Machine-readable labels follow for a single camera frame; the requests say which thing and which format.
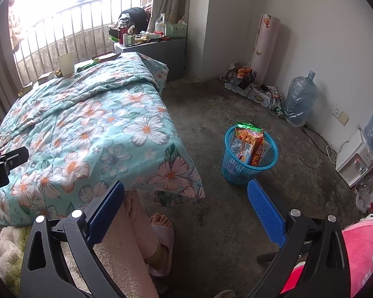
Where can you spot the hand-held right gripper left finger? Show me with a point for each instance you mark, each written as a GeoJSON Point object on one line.
{"type": "Point", "coordinates": [107, 211]}

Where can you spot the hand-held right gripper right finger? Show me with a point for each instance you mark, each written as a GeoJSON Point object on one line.
{"type": "Point", "coordinates": [264, 211]}

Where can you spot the blue mesh wastebasket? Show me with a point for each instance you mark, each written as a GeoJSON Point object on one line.
{"type": "Point", "coordinates": [236, 170]}

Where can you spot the red orange snack packet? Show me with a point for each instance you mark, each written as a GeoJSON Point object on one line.
{"type": "Point", "coordinates": [258, 156]}

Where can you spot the green foil snack packet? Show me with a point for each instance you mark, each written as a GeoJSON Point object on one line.
{"type": "Point", "coordinates": [247, 126]}

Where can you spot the person's leg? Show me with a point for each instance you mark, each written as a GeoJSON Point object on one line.
{"type": "Point", "coordinates": [127, 239]}

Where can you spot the pink slipper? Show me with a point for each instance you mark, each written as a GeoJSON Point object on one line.
{"type": "Point", "coordinates": [167, 239]}

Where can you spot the yellow green snack wrapper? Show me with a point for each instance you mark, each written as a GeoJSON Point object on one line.
{"type": "Point", "coordinates": [25, 89]}

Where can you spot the small cream box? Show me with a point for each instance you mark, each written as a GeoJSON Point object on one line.
{"type": "Point", "coordinates": [46, 78]}

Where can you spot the grey curtain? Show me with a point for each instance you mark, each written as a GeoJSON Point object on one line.
{"type": "Point", "coordinates": [0, 68]}

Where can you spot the floral quilt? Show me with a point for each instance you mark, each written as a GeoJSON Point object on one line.
{"type": "Point", "coordinates": [96, 115]}

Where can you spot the grey slipper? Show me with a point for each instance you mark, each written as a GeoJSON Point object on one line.
{"type": "Point", "coordinates": [225, 295]}

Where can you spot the gold snack wrapper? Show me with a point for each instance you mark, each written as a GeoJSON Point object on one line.
{"type": "Point", "coordinates": [57, 73]}

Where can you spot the white water dispenser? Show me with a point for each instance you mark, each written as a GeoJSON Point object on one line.
{"type": "Point", "coordinates": [351, 161]}

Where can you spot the white plastic cup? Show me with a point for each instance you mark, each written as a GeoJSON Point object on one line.
{"type": "Point", "coordinates": [66, 65]}

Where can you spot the crumpled clear plastic bags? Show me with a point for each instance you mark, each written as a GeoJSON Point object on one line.
{"type": "Point", "coordinates": [370, 198]}

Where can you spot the pink plush blanket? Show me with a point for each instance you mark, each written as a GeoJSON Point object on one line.
{"type": "Point", "coordinates": [363, 254]}

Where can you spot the clear water jug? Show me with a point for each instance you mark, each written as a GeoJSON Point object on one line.
{"type": "Point", "coordinates": [300, 99]}

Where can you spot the metal window railing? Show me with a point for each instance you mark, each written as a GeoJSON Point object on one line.
{"type": "Point", "coordinates": [49, 37]}

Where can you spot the hanging patterned garment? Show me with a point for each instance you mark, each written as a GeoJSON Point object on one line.
{"type": "Point", "coordinates": [15, 21]}

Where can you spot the brown flat snack packet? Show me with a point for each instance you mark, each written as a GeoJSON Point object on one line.
{"type": "Point", "coordinates": [107, 57]}

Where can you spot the dark orange snack bag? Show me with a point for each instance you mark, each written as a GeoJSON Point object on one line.
{"type": "Point", "coordinates": [244, 73]}

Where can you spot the grey cabinet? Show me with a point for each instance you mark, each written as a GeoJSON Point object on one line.
{"type": "Point", "coordinates": [161, 59]}

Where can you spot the red bottle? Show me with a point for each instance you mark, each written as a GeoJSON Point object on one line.
{"type": "Point", "coordinates": [122, 34]}

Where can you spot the green white can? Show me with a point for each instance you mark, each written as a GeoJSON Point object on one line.
{"type": "Point", "coordinates": [130, 40]}

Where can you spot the rolled floral wallpaper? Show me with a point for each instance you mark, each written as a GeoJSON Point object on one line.
{"type": "Point", "coordinates": [265, 46]}

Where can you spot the red tape roll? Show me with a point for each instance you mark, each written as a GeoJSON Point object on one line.
{"type": "Point", "coordinates": [166, 38]}

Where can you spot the black bag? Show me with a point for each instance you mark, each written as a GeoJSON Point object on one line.
{"type": "Point", "coordinates": [135, 15]}

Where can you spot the green plastic basket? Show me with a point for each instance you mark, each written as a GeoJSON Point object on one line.
{"type": "Point", "coordinates": [175, 30]}

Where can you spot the wall socket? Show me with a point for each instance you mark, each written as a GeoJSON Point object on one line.
{"type": "Point", "coordinates": [340, 115]}

